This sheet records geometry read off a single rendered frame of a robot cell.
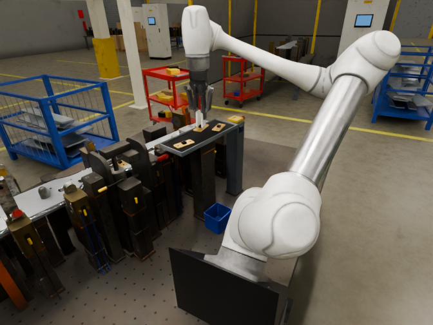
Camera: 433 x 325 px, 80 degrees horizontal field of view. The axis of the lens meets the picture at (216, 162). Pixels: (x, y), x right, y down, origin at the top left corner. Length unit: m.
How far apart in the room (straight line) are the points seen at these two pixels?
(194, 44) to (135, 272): 0.92
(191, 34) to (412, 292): 2.07
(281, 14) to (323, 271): 7.34
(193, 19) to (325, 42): 7.37
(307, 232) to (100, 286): 0.87
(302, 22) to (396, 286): 7.15
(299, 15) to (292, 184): 7.83
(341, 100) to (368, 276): 1.62
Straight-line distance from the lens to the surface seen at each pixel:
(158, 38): 11.69
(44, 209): 1.18
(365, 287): 2.19
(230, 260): 0.83
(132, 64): 5.44
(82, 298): 1.22
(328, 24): 8.24
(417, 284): 2.38
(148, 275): 1.19
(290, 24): 8.44
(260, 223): 0.62
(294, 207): 0.61
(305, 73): 1.06
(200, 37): 1.01
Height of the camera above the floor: 1.62
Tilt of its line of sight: 30 degrees down
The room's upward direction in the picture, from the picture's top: 1 degrees counter-clockwise
